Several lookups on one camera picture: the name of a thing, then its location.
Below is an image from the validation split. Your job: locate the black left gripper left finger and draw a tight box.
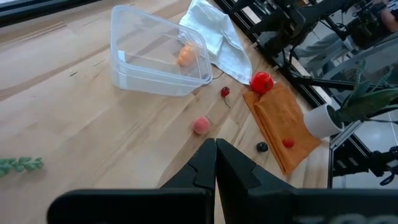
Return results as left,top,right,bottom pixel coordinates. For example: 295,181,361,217
46,138,218,224

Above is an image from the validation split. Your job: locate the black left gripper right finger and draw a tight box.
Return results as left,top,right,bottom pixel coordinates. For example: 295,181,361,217
216,138,398,224

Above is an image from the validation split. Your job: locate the pink toy peach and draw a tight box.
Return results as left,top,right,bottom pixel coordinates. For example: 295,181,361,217
192,116,211,136

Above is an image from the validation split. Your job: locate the dark red toy cherry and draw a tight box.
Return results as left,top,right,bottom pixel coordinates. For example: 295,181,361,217
220,86,233,109

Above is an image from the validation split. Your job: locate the red toy tomato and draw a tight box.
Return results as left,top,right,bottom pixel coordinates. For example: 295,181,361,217
249,71,275,95

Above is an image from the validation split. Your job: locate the person's forearm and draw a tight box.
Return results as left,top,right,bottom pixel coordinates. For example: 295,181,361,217
381,7,398,34

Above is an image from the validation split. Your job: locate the clear plastic tupperware container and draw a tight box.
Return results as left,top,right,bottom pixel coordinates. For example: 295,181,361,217
109,4,214,97

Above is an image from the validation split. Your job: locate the orange folded cloth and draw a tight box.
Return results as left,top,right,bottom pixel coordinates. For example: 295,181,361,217
243,81,323,175

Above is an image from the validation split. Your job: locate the green plant in white pot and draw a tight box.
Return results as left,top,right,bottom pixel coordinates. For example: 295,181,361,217
303,58,398,140

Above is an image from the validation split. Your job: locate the orange toy mandarin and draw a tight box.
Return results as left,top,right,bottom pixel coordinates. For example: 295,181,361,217
177,43,199,68

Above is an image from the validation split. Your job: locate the white folded cloth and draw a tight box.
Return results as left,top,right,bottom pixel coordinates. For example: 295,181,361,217
178,0,253,86

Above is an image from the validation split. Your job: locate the succulent plant in dark pot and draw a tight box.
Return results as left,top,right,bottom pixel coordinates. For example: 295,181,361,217
0,156,44,179

